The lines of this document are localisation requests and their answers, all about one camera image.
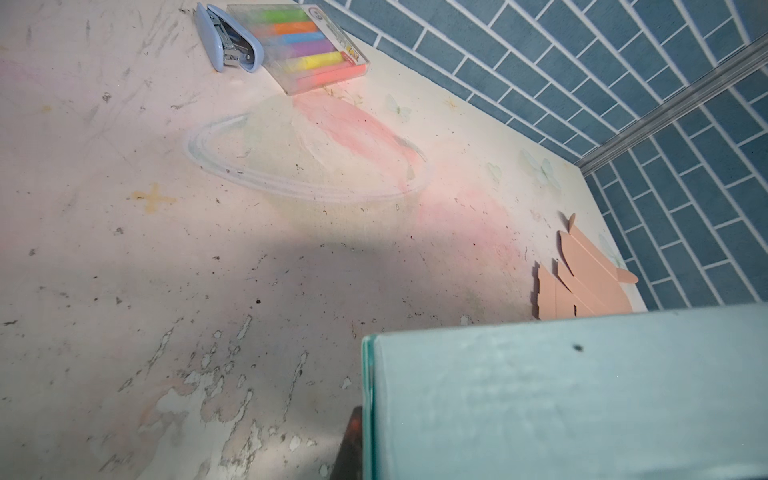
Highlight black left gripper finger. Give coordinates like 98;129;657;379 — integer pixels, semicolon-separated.
329;406;363;480

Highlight light blue paper box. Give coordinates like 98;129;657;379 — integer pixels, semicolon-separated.
362;304;767;479

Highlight pink flat cardboard box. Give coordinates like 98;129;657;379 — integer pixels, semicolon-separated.
534;215;638;321

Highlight coloured marker pack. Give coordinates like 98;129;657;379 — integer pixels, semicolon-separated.
227;4;370;95

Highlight small blue stapler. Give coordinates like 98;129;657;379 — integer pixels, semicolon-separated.
194;2;264;73

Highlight aluminium corner post right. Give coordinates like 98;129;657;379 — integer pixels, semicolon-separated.
576;34;767;176

